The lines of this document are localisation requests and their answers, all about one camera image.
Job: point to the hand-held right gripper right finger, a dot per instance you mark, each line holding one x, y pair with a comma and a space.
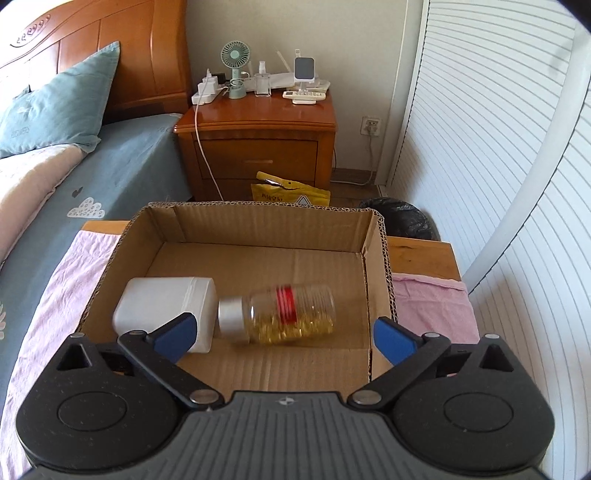
392, 341

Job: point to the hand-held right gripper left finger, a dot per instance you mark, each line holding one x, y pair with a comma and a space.
178, 338

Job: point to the cardboard box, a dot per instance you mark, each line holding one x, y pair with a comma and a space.
277, 263

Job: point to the white plastic bottle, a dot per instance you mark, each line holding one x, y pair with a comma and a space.
157, 300

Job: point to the clear bottle with yellow capsules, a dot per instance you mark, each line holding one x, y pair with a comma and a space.
304, 304

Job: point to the pink cloth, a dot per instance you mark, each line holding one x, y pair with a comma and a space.
69, 286

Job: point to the black trash bag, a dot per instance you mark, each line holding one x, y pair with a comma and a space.
401, 217

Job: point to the yellow plastic bag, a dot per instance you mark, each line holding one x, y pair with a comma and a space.
277, 194

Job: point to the blue cloud print bedsheet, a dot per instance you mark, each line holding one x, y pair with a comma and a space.
129, 157

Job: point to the pale floral quilt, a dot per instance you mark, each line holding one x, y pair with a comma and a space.
27, 184

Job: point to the white louvered wardrobe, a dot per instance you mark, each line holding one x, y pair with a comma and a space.
485, 138

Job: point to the wooden nightstand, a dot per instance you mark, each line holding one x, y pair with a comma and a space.
258, 120

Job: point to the white power strip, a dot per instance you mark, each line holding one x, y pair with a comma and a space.
205, 98

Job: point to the white charger plug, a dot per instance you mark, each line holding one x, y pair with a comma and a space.
208, 84

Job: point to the white remote control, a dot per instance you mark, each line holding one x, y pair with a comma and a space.
291, 94
311, 98

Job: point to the blue pillow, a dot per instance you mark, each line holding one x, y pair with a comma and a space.
60, 106

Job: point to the clear spray bottle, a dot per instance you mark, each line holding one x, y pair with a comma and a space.
262, 83

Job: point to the white stand with screen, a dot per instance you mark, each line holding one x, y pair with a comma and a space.
304, 69

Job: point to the green desk fan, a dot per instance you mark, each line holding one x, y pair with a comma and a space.
235, 53

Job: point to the wooden bed headboard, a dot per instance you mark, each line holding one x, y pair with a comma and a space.
115, 27

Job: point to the white wall outlet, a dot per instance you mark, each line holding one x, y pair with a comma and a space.
371, 125

